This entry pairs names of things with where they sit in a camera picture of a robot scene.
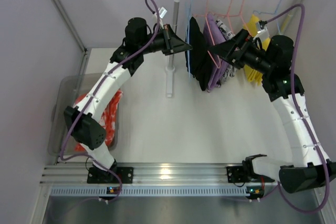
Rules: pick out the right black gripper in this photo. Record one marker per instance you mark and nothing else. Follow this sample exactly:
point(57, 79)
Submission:
point(239, 49)

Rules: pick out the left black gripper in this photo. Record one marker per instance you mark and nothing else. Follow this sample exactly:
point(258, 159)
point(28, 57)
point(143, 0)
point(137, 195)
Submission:
point(168, 40)

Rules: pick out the light blue wire hanger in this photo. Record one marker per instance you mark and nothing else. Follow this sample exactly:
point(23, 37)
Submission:
point(188, 18)

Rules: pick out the orange white patterned trousers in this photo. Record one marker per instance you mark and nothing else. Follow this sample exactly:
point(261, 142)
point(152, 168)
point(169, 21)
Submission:
point(108, 121)

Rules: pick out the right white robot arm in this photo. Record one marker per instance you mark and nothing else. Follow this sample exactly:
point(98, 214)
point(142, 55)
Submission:
point(310, 167)

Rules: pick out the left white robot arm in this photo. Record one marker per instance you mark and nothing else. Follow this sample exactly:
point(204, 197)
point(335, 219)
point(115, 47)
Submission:
point(82, 119)

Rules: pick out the purple trousers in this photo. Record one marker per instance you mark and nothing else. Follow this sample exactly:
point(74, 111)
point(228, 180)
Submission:
point(216, 33)

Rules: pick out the yellow trousers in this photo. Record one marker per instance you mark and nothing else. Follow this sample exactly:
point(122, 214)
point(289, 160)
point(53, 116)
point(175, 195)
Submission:
point(251, 74)

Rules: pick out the pink hanger with patterned trousers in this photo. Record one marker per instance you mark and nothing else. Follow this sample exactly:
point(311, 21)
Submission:
point(229, 15)

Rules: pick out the pink hanger with yellow trousers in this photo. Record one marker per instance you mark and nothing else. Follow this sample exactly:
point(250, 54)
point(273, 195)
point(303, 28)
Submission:
point(244, 9)

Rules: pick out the empty light blue hanger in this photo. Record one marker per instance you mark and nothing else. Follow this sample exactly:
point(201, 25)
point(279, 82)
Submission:
point(272, 13)

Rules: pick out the translucent grey plastic bin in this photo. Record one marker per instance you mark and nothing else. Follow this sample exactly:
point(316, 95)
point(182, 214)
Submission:
point(70, 89)

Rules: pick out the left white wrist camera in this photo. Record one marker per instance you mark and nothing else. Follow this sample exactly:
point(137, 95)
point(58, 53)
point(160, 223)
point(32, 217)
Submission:
point(162, 12)

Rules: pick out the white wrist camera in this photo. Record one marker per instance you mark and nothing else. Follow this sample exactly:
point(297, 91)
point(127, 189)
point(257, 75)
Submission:
point(162, 12)
point(262, 30)

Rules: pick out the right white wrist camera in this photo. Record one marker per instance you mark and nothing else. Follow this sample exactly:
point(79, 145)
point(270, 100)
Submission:
point(262, 30)

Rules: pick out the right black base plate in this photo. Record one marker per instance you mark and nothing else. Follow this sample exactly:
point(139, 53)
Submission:
point(240, 174)

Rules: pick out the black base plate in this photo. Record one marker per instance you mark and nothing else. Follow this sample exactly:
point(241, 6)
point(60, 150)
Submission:
point(240, 174)
point(123, 174)

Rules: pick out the aluminium mounting rail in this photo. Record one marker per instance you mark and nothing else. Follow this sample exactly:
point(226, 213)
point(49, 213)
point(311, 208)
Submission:
point(144, 174)

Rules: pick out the slotted grey cable duct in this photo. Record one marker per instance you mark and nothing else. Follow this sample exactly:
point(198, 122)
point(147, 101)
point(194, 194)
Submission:
point(147, 191)

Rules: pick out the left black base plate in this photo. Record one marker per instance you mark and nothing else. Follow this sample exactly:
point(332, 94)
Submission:
point(123, 174)

